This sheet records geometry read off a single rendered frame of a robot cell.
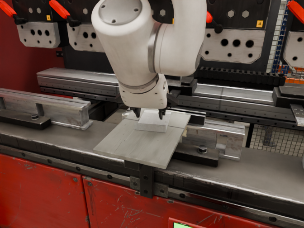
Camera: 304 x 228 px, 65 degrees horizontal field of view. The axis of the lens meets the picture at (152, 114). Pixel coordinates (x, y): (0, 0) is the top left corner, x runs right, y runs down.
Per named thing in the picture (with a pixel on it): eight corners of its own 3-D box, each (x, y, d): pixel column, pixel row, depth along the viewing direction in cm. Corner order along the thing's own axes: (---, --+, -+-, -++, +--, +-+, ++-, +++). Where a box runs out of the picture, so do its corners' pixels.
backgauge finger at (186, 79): (148, 107, 81) (148, 93, 79) (169, 84, 103) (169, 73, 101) (182, 112, 77) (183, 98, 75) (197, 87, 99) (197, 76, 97)
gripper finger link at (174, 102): (183, 94, 52) (174, 104, 57) (149, 85, 50) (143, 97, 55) (182, 99, 51) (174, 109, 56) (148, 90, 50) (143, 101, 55)
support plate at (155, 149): (92, 152, 56) (92, 149, 56) (136, 109, 78) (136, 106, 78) (165, 169, 50) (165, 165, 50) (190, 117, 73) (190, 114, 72)
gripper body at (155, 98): (167, 59, 46) (170, 88, 56) (117, 57, 48) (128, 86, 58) (162, 92, 43) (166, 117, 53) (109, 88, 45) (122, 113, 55)
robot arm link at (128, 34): (168, 52, 44) (122, 46, 46) (163, -11, 32) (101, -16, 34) (157, 90, 41) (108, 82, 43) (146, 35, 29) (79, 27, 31)
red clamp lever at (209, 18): (193, -2, 53) (224, 29, 53) (196, -2, 56) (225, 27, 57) (187, 5, 54) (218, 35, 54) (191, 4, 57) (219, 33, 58)
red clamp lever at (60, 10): (48, -2, 65) (74, 23, 65) (59, -2, 69) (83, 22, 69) (46, 4, 66) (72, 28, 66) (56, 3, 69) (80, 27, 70)
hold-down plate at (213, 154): (124, 148, 78) (123, 140, 77) (130, 140, 83) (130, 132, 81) (216, 168, 69) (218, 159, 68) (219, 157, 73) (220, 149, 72)
